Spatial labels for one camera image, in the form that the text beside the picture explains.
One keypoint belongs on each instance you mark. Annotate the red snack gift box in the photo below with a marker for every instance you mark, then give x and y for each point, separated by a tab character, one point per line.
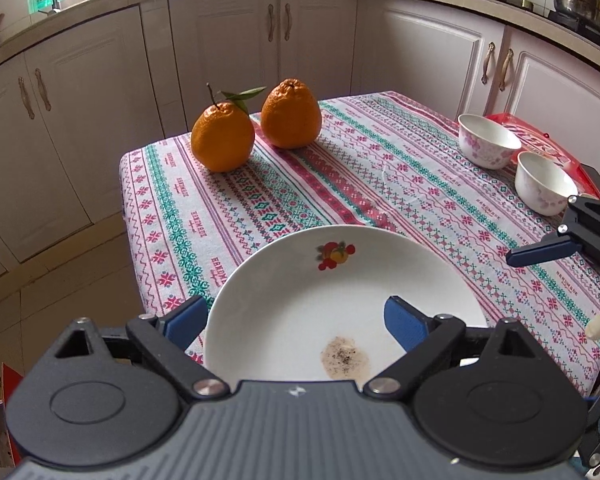
540	135

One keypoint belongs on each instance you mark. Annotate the stained white fruit-print plate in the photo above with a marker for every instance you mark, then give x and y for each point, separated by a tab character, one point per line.
305	310

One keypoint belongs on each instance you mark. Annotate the patterned tablecloth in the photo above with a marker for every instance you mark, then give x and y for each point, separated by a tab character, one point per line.
380	185

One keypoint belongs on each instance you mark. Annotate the red cardboard box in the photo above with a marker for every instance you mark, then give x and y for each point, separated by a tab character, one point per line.
7	385

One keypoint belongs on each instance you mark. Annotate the orange with green leaf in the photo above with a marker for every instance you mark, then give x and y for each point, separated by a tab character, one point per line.
222	137

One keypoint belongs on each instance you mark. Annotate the black smartphone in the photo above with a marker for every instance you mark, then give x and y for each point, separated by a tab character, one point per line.
592	182

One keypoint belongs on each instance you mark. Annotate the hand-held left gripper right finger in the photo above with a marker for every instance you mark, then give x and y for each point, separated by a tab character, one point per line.
407	325

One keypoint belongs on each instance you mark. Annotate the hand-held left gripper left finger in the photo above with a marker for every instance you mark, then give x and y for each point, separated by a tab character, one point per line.
185	322

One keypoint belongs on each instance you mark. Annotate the white floral bowl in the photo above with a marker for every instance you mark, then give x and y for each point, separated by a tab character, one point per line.
485	147
540	190

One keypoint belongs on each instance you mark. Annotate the green dish soap bottle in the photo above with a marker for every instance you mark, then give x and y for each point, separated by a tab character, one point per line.
40	2

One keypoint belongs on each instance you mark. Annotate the orange with bumpy top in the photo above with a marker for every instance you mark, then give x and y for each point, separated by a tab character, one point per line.
291	115

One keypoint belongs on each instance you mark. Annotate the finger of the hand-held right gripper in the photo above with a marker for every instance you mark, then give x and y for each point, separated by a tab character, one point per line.
540	255
591	447

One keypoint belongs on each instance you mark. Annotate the gas stove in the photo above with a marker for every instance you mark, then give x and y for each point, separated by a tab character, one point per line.
530	7

